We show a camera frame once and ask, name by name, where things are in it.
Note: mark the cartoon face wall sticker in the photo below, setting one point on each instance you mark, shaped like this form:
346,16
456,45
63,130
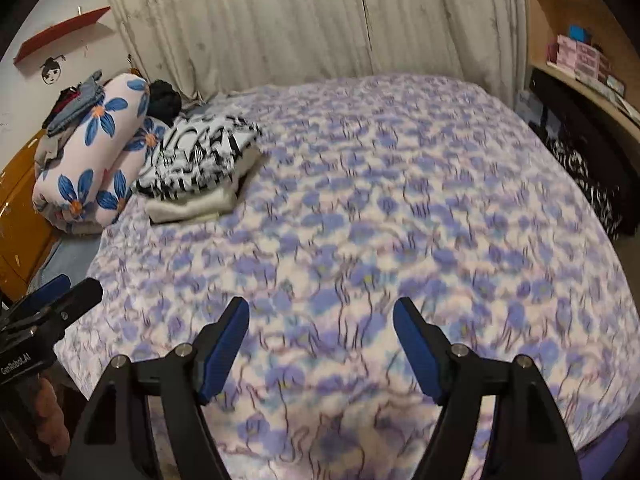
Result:
51,71

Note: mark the black and white patterned cloth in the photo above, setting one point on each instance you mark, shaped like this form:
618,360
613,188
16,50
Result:
585,180

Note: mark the dark red cloth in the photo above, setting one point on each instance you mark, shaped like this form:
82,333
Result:
64,97

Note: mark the red wall shelf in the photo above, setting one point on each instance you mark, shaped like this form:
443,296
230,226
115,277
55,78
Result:
60,33

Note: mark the purple floral blanket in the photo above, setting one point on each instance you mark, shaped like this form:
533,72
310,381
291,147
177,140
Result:
400,185

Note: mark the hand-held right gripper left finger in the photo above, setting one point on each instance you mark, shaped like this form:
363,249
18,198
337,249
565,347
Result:
225,345

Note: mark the person's left hand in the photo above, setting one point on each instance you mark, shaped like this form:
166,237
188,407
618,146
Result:
52,410

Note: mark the small blue box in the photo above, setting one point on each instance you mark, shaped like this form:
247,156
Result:
578,34

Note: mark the orange wooden cabinet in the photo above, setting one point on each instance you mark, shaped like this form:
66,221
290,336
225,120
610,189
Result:
20,210

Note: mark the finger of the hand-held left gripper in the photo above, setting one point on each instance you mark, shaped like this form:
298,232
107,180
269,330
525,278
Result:
75,300
47,286

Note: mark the grey-blue clothes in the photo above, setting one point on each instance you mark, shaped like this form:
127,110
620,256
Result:
77,110

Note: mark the black bag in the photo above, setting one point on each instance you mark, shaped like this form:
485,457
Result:
565,105

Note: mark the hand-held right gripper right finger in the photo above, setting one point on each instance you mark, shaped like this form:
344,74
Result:
417,347

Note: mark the grey-blue bed sheet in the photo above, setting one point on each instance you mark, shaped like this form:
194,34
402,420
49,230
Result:
70,260

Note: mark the pink drawer boxes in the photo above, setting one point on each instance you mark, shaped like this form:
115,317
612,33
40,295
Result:
575,58

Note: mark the black and white printed jacket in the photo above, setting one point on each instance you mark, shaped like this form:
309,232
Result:
200,155

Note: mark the folded cream sweater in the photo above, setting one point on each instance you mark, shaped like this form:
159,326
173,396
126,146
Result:
200,206

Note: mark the beige curtain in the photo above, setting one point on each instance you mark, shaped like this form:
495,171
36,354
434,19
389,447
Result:
300,20

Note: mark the rolled pink quilt blue flowers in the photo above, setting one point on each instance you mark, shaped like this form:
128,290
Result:
90,160

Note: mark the wooden shelf desk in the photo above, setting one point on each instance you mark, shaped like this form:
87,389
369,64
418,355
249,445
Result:
560,10

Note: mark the white box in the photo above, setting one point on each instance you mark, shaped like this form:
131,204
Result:
527,106

